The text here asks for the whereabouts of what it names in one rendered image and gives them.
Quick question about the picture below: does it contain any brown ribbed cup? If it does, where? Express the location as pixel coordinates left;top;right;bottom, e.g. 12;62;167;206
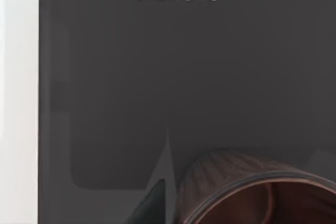
172;148;336;224

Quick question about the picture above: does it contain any dark grey microwave door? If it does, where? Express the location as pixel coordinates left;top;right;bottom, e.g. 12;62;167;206
38;0;336;224

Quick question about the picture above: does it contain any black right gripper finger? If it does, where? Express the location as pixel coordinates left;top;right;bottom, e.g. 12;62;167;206
127;178;167;224

